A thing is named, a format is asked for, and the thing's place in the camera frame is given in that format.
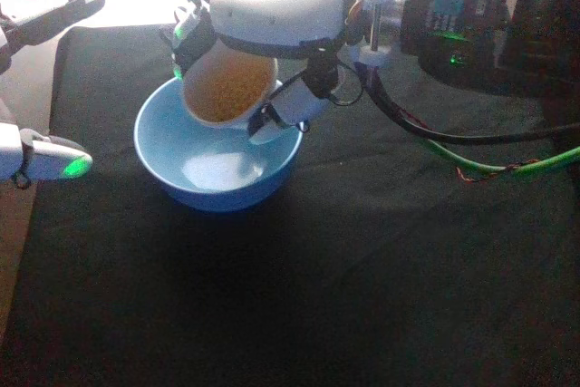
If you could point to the light blue bowl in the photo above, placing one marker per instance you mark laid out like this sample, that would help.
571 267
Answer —
181 156

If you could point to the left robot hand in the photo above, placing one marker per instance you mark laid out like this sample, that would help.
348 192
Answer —
50 156

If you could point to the white paper cup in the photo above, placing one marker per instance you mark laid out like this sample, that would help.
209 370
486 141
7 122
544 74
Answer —
195 88

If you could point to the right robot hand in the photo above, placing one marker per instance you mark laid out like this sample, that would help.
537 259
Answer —
281 11

